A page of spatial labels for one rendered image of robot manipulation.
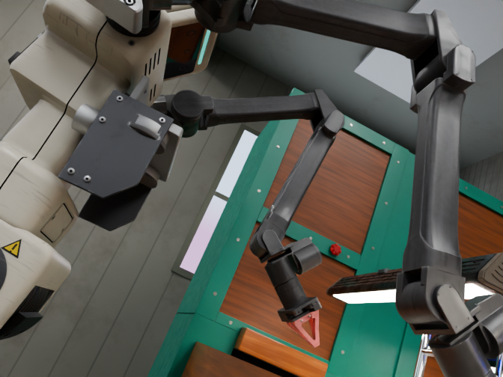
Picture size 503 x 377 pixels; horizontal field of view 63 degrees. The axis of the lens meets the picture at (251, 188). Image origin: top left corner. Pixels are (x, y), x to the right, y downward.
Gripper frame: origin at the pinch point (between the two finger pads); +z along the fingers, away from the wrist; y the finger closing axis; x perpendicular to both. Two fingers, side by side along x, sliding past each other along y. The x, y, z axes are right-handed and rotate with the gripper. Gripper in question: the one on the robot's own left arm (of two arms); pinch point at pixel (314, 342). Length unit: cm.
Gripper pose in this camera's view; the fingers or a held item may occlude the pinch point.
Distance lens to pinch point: 97.6
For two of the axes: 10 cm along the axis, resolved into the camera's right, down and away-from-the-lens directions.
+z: 4.3, 8.9, -1.5
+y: -2.8, 2.9, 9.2
